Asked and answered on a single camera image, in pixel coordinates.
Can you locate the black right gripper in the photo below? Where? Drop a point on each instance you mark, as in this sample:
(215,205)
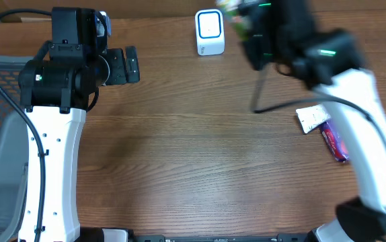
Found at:
(253,50)

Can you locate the brown cardboard backdrop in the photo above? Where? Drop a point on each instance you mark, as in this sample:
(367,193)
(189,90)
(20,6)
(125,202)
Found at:
(119,9)

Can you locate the white barcode scanner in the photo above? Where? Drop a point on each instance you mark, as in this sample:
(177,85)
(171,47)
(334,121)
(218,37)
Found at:
(210,34)

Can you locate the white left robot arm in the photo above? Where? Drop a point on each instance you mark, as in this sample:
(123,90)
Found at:
(57,89)

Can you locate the white tube gold cap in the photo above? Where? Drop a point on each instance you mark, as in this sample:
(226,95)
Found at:
(311,117)

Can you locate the red floral pantyliner pack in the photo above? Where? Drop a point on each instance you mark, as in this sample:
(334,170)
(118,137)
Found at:
(334,143)

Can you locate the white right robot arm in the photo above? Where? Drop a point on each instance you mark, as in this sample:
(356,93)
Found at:
(331,65)

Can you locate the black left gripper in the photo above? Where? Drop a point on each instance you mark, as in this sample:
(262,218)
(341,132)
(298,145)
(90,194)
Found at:
(131,64)

